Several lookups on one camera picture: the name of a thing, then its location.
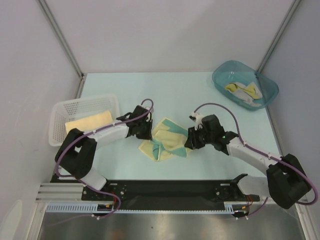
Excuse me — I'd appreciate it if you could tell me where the green towel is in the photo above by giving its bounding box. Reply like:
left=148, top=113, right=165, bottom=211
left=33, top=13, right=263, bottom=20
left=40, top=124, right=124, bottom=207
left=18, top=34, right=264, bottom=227
left=138, top=117, right=192, bottom=162

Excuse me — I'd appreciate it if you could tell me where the yellow face towel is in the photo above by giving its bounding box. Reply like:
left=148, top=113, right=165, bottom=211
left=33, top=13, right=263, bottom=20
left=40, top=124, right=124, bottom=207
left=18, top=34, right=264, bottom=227
left=65, top=110, right=114, bottom=134

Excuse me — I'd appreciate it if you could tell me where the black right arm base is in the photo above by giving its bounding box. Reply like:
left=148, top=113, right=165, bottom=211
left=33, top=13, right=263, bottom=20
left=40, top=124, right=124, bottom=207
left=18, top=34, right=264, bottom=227
left=214, top=173, right=260, bottom=202

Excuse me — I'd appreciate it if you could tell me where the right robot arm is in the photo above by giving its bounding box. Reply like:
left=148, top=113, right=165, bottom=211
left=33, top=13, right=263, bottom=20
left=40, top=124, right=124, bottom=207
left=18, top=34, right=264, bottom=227
left=184, top=113, right=312, bottom=209

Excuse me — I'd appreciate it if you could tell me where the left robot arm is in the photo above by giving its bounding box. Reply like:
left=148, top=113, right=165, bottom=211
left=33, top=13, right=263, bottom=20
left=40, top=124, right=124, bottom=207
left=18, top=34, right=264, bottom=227
left=55, top=105, right=153, bottom=200

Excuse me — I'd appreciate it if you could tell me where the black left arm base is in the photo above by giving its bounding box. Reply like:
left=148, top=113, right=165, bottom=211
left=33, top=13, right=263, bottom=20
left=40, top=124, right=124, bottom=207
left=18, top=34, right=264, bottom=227
left=81, top=181, right=126, bottom=201

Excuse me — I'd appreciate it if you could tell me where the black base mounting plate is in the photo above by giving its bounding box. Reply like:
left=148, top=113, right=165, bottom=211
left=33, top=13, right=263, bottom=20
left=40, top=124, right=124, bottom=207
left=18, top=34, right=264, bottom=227
left=49, top=178, right=261, bottom=212

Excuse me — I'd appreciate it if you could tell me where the grey yellow towel in basin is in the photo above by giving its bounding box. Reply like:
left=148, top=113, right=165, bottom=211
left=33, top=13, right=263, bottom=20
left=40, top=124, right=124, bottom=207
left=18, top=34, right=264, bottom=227
left=224, top=82, right=263, bottom=107

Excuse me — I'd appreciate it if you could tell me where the teal plastic basin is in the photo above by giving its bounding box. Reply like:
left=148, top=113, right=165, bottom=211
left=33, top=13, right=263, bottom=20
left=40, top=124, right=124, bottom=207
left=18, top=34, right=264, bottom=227
left=212, top=60, right=279, bottom=111

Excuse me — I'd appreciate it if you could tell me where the white perforated plastic basket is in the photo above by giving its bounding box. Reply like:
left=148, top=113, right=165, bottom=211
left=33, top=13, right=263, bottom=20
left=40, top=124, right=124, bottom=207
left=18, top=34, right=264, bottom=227
left=48, top=93, right=120, bottom=147

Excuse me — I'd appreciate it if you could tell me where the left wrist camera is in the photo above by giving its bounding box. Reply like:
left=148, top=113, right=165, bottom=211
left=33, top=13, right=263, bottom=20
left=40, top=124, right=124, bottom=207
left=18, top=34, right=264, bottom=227
left=146, top=112, right=152, bottom=122

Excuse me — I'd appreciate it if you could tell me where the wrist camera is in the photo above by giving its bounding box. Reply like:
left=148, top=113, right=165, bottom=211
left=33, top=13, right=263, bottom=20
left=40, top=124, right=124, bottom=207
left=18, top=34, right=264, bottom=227
left=189, top=112, right=205, bottom=131
left=146, top=112, right=152, bottom=122

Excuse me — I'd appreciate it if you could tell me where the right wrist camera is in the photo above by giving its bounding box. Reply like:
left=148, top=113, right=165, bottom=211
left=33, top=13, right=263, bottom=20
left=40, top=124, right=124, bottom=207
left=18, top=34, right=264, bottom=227
left=189, top=112, right=205, bottom=131

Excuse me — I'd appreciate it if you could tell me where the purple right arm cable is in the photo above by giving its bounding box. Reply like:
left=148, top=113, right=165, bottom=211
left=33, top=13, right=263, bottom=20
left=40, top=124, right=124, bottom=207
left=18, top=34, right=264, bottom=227
left=192, top=102, right=317, bottom=221

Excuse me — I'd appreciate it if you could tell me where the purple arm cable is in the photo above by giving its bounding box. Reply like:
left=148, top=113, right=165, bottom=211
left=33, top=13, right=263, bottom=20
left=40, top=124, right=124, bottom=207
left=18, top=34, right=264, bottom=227
left=48, top=98, right=155, bottom=227
left=192, top=102, right=317, bottom=221

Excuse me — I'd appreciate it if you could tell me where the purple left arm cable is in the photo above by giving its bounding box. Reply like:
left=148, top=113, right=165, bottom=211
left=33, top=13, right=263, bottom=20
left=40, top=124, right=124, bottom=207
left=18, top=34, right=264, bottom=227
left=48, top=98, right=155, bottom=227

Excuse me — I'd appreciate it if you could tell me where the light blue cable duct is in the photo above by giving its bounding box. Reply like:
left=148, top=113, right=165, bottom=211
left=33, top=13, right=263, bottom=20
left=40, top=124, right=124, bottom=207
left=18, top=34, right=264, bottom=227
left=46, top=202, right=250, bottom=215

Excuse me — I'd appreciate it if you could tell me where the aluminium front frame rail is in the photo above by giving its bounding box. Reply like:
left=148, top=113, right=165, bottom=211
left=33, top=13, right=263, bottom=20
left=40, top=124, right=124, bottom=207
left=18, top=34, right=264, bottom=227
left=34, top=182, right=308, bottom=204

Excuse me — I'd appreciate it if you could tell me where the left rear aluminium post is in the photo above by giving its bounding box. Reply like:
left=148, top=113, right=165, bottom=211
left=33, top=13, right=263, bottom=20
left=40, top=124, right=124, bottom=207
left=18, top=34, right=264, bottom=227
left=36, top=0, right=84, bottom=79

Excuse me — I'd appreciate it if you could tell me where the aluminium post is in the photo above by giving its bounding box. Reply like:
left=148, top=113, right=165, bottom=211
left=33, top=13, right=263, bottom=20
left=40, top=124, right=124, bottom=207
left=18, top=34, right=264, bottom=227
left=36, top=0, right=84, bottom=79
left=257, top=0, right=302, bottom=73

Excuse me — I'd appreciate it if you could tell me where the right rear aluminium post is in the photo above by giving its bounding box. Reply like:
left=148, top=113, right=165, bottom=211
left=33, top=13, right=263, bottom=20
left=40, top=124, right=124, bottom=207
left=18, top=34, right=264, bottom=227
left=257, top=0, right=302, bottom=73

